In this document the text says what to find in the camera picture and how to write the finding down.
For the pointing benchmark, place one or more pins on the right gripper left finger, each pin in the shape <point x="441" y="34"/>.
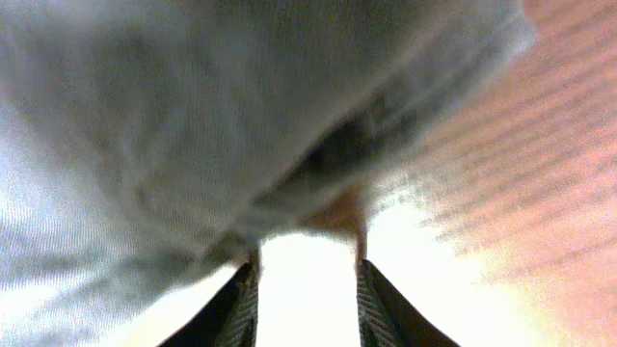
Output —
<point x="229" y="319"/>

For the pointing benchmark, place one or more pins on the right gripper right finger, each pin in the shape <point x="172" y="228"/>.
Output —
<point x="387" y="319"/>

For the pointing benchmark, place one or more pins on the grey shorts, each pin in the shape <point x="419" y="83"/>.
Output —
<point x="144" y="144"/>

